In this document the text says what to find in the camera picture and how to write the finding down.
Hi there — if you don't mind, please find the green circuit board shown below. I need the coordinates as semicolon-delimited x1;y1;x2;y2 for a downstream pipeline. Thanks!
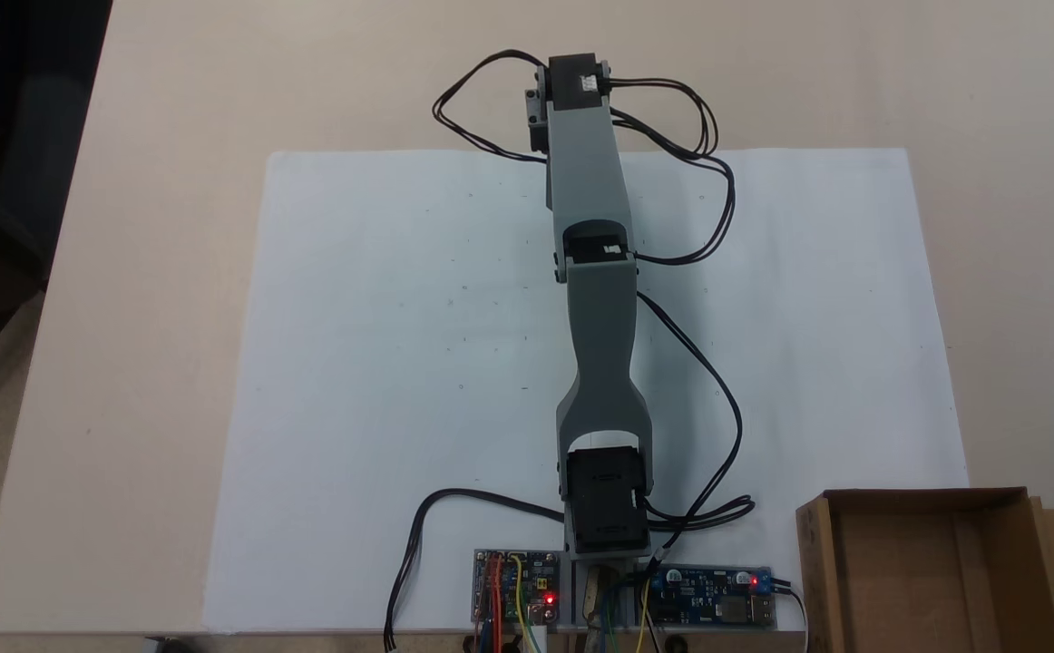
472;548;563;628

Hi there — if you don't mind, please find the black cable on table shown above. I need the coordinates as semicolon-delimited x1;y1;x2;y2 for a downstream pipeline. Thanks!
384;488;570;652

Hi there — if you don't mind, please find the brown cardboard box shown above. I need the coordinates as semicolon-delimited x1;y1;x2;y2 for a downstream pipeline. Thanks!
795;487;1054;653

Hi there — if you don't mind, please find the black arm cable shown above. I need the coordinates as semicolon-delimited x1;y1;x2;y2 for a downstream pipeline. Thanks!
634;290;756;552
607;76;737;267
432;49;553;165

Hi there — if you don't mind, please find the white paper sheet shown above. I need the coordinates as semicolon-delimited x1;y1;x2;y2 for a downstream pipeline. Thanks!
202;150;593;634
581;147;971;634

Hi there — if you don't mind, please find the red jumper wire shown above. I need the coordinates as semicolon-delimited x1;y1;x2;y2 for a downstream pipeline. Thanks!
486;554;504;653

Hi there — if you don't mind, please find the yellow jumper wire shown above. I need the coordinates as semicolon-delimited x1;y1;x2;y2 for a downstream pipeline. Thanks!
510;554;543;653

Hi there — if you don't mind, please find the blue circuit board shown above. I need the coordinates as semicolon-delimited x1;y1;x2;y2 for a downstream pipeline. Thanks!
643;564;778;629

